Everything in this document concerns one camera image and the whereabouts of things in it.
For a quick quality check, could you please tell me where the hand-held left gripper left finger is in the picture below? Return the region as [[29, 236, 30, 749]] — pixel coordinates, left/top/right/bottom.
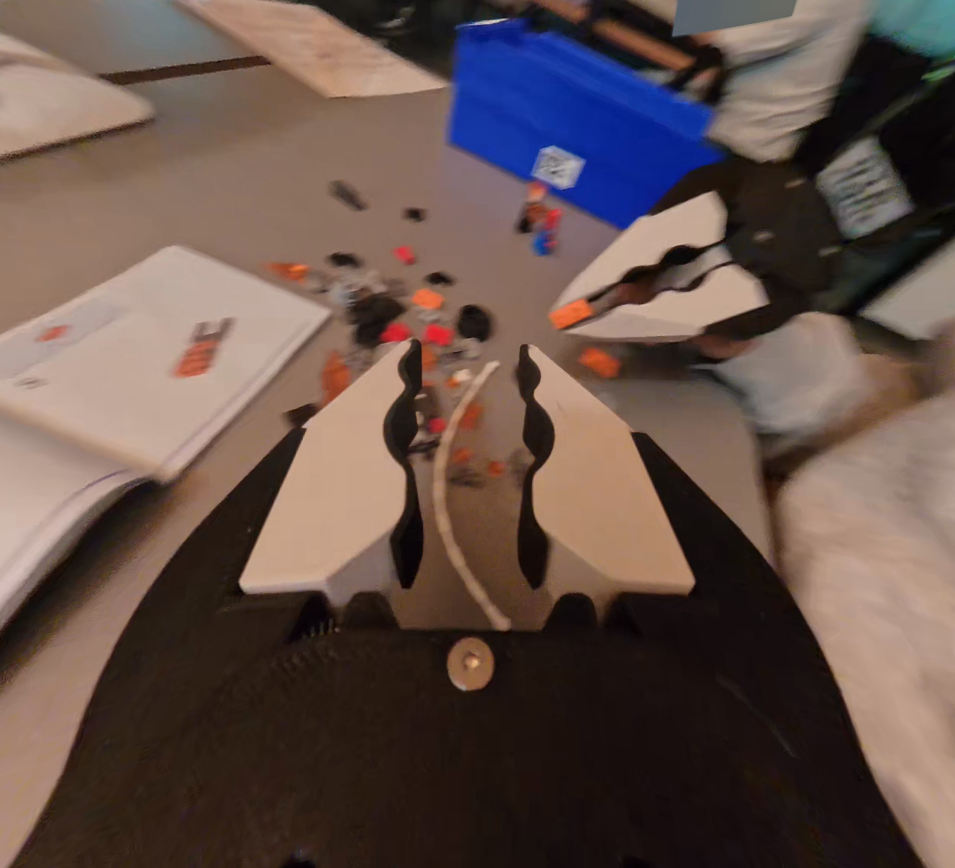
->
[[239, 338, 425, 627]]

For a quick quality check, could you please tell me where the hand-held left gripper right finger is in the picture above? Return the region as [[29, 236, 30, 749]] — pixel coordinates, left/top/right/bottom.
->
[[515, 343, 697, 609]]

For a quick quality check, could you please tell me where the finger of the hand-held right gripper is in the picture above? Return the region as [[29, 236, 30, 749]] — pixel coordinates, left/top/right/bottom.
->
[[566, 262, 770, 344], [551, 193, 729, 307]]

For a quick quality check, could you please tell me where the pile of lego pieces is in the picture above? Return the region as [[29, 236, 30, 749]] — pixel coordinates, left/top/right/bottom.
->
[[267, 241, 540, 490]]

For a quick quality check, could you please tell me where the red and blue lego minifigure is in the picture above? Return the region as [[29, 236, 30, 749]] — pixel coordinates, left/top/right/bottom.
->
[[531, 207, 566, 259]]

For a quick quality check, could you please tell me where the flame lego minifigure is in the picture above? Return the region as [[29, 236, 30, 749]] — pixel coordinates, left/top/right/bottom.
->
[[517, 182, 555, 236]]

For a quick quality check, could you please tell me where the lego instruction booklet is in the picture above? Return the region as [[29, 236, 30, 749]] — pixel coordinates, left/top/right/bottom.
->
[[0, 245, 334, 632]]

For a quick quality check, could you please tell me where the blue plastic bin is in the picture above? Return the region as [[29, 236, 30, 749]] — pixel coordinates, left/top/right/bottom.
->
[[446, 17, 729, 231]]

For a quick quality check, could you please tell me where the wooden bench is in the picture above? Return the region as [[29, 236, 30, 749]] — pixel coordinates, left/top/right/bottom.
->
[[485, 0, 704, 74]]

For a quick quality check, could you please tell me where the person's white clothing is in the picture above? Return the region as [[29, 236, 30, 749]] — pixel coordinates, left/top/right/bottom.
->
[[772, 390, 955, 868]]

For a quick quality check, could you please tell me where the pale wooden board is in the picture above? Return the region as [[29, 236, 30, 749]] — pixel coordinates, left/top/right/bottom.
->
[[173, 0, 450, 99]]

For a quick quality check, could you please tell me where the white stand base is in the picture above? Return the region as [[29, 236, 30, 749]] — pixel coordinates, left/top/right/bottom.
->
[[0, 32, 156, 162]]

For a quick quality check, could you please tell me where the white flexible lego hose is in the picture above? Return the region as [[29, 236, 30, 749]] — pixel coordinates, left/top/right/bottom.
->
[[431, 359, 513, 632]]

